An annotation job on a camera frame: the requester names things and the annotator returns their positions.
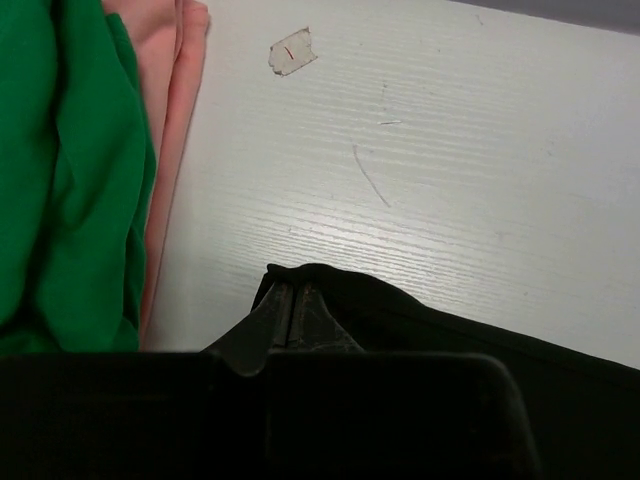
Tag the folded green t shirt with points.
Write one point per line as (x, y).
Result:
(77, 169)

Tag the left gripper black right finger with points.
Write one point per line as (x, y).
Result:
(313, 328)

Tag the folded salmon pink t shirt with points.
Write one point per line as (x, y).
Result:
(169, 39)

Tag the small paper sticker on table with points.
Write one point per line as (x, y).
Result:
(292, 53)

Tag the black t shirt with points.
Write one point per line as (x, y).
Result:
(583, 410)

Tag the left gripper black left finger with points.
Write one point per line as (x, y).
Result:
(246, 346)

